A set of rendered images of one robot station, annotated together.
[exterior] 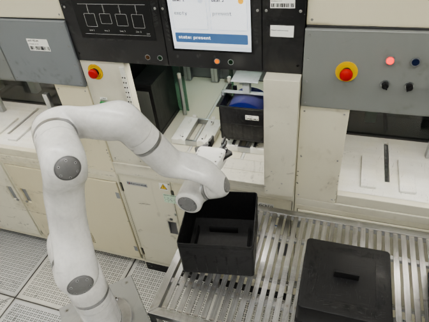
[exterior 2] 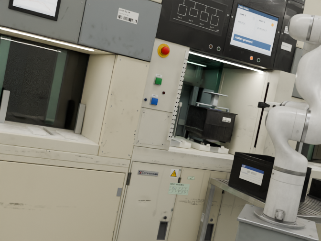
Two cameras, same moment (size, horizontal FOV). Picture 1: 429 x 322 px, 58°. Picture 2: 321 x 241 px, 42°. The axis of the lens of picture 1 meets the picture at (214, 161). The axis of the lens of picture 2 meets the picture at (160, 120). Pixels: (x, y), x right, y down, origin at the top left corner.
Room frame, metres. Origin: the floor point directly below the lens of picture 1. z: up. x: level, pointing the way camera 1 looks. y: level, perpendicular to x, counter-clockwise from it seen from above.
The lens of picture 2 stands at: (0.09, 1.97, 1.12)
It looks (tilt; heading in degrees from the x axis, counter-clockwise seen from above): 3 degrees down; 311
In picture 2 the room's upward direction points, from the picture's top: 11 degrees clockwise
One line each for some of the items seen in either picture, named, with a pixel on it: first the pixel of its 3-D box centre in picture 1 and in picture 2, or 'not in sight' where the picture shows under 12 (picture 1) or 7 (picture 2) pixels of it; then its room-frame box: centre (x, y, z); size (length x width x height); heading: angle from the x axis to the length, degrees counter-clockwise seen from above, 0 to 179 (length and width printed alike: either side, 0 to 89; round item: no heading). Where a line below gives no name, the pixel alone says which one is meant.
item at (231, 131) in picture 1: (247, 107); (210, 118); (1.54, -0.18, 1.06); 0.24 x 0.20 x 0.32; 68
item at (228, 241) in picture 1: (220, 230); (269, 176); (1.00, 0.01, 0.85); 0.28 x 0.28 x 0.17; 78
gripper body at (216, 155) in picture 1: (208, 161); (278, 107); (1.02, 0.02, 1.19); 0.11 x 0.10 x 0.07; 159
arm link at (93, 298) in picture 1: (76, 262); (286, 138); (0.75, 0.46, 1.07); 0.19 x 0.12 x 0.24; 24
